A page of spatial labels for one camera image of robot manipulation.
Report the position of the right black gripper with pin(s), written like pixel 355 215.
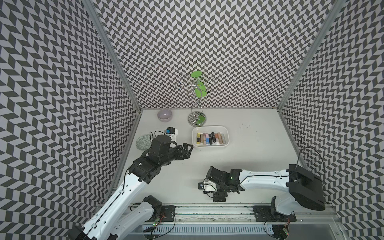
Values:
pixel 220 196

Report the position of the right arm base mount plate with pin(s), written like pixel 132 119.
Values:
pixel 270 213

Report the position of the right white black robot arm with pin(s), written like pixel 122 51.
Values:
pixel 299 187

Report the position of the black lipstick with silver band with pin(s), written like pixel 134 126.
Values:
pixel 213 137

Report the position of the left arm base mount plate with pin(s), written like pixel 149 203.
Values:
pixel 166 213

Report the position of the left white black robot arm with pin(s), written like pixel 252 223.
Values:
pixel 110 223

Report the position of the chrome stand with green leaves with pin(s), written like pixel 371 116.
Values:
pixel 198 88

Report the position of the white plastic storage box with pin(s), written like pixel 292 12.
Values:
pixel 209 130

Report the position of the green patterned glass plate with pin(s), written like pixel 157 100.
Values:
pixel 144 142

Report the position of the aluminium front rail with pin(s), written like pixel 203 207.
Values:
pixel 246 214

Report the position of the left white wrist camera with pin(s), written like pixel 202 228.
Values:
pixel 172 133

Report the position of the small lilac bowl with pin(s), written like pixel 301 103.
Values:
pixel 165 115

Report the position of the beige lipstick tube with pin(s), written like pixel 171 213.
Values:
pixel 220 138

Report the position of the silver lipstick tube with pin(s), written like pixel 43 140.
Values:
pixel 223 139

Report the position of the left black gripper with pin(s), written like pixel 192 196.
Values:
pixel 186 153

